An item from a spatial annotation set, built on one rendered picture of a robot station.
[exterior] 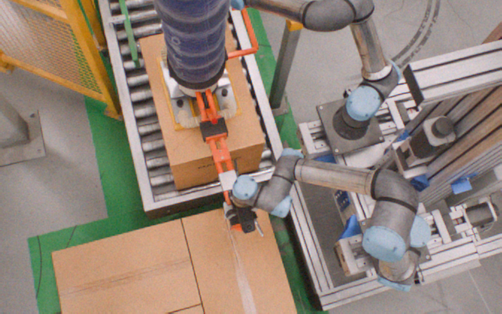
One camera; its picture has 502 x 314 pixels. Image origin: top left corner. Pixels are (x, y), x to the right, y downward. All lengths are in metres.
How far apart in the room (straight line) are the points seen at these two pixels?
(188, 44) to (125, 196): 1.55
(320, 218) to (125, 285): 1.07
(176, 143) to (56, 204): 1.20
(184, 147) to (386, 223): 1.02
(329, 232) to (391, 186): 1.44
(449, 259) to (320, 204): 0.92
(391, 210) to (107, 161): 2.08
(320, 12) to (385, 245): 0.76
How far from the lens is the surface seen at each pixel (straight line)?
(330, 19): 1.80
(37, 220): 3.30
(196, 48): 1.85
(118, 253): 2.60
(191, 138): 2.27
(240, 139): 2.27
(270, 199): 1.72
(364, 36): 1.97
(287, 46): 2.66
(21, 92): 3.58
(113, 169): 3.27
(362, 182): 1.63
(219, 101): 2.30
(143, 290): 2.57
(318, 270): 2.92
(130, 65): 2.88
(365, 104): 2.05
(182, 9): 1.63
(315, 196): 3.00
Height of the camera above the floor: 3.08
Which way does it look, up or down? 71 degrees down
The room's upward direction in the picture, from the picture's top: 12 degrees clockwise
